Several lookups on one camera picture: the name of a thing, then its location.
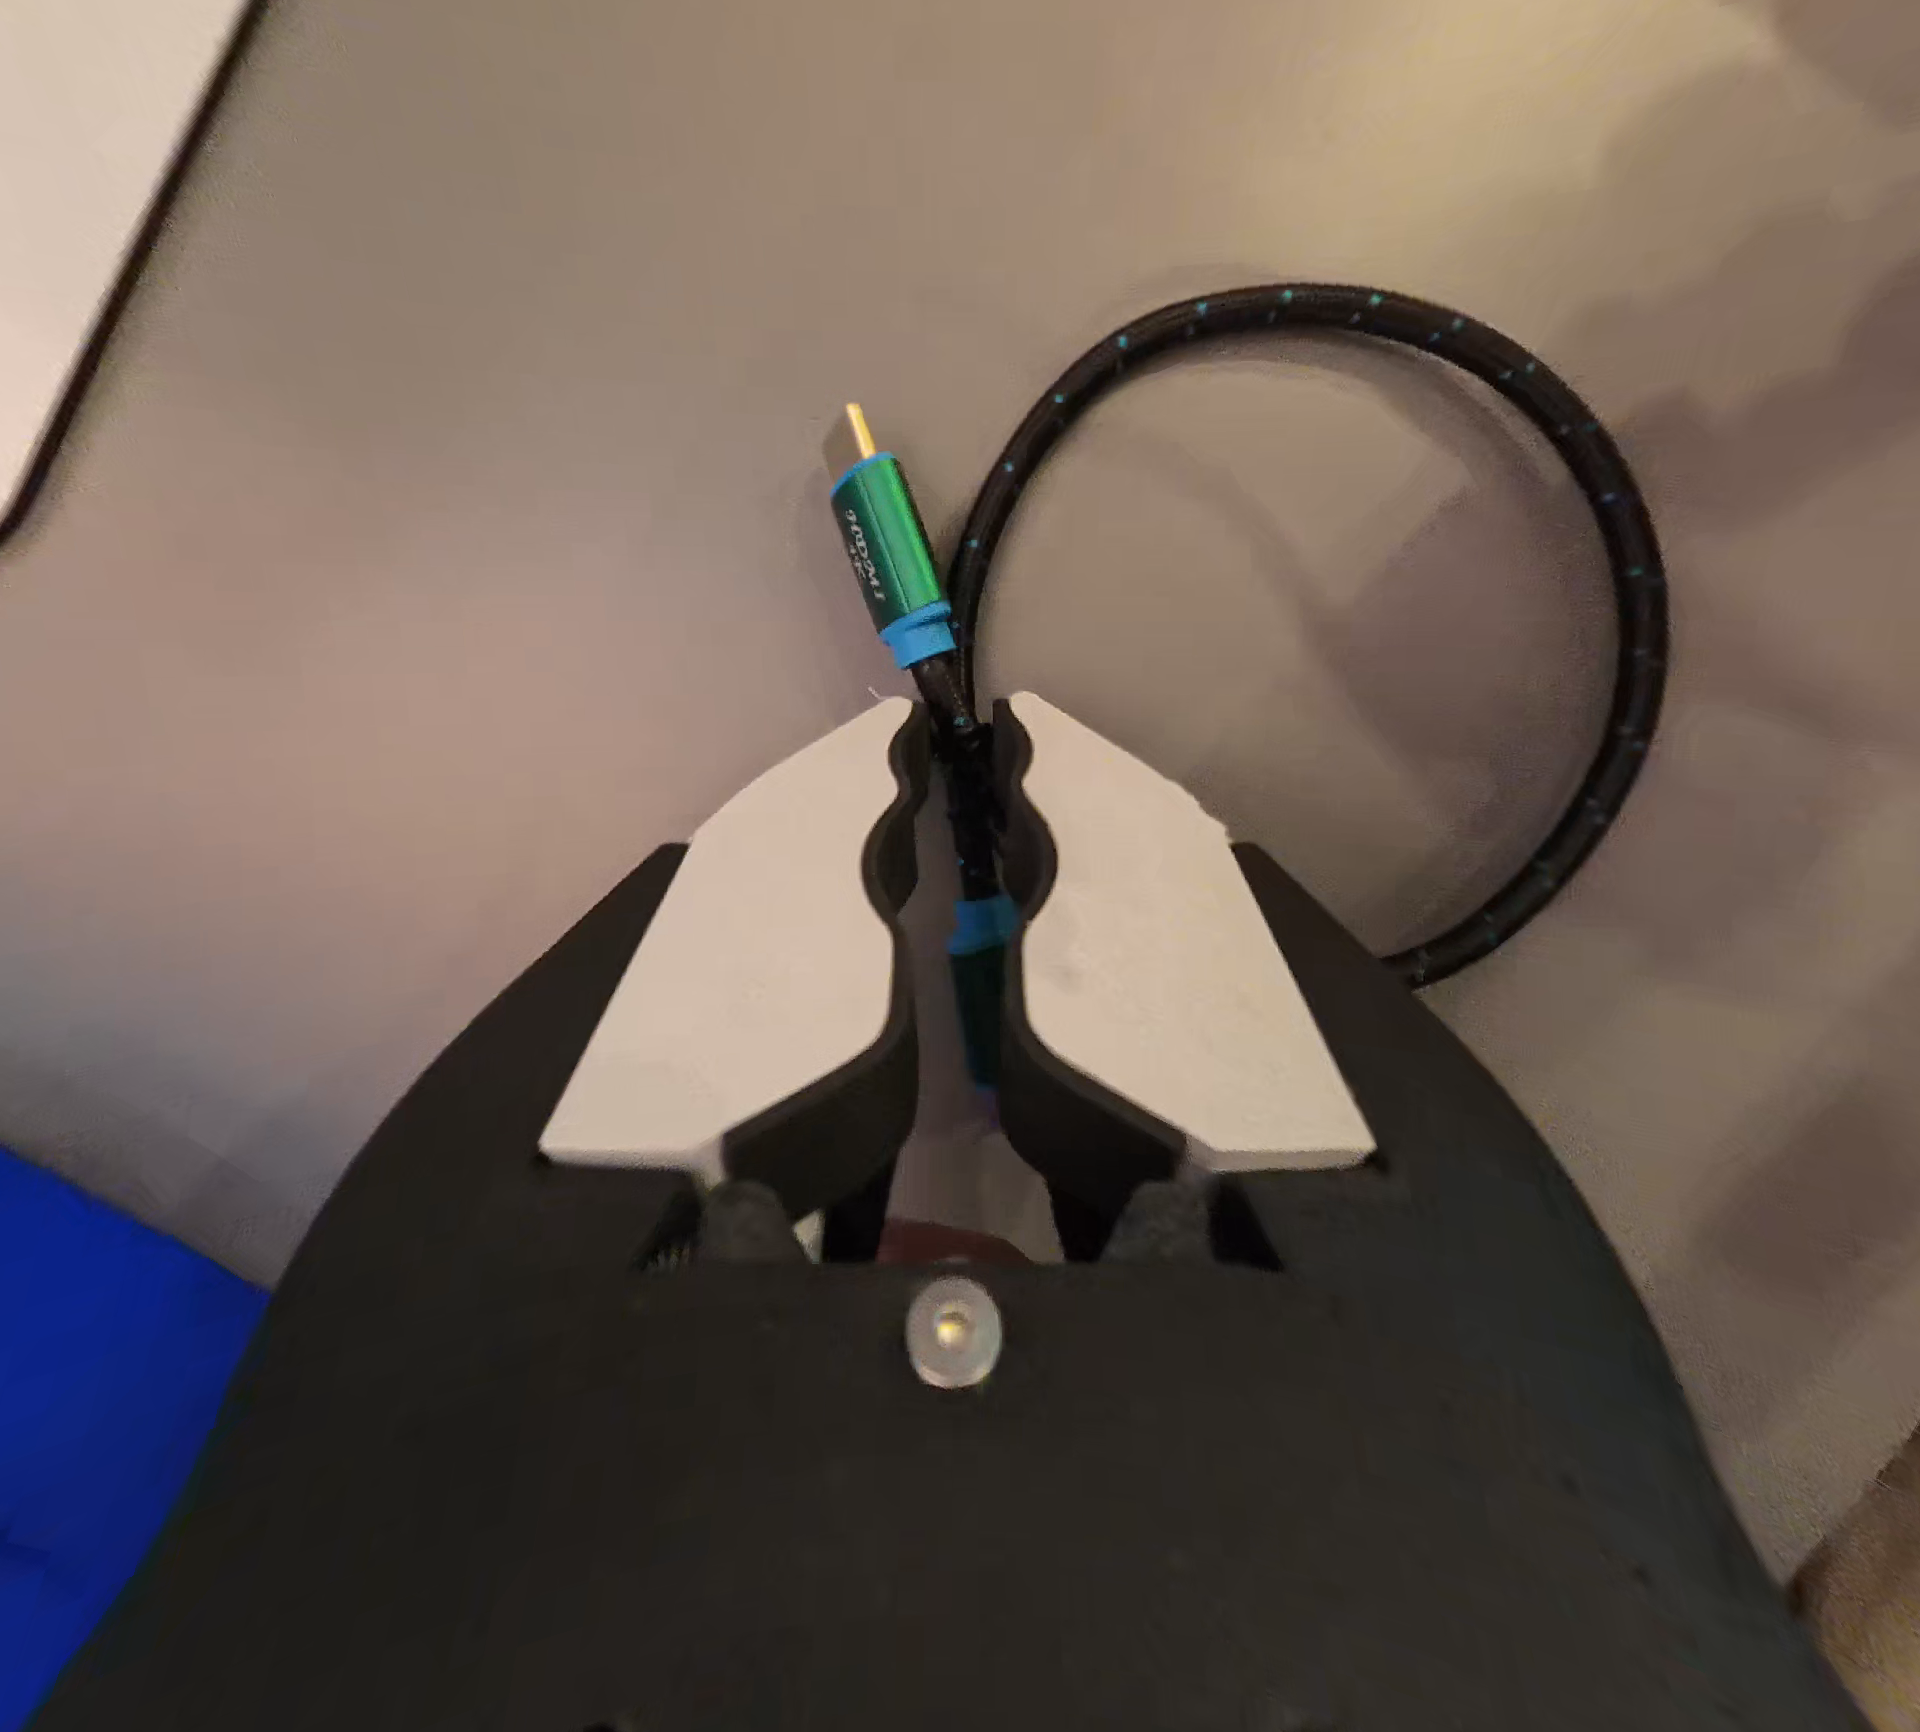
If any black braided hdmi cable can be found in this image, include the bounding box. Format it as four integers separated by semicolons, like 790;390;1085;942
823;285;1670;1121

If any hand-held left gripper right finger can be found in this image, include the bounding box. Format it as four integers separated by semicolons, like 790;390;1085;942
995;693;1382;1234

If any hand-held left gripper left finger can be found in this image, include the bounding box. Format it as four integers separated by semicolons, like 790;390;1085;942
537;696;925;1229

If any blue plastic bin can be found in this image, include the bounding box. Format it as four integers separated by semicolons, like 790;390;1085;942
0;1138;280;1732

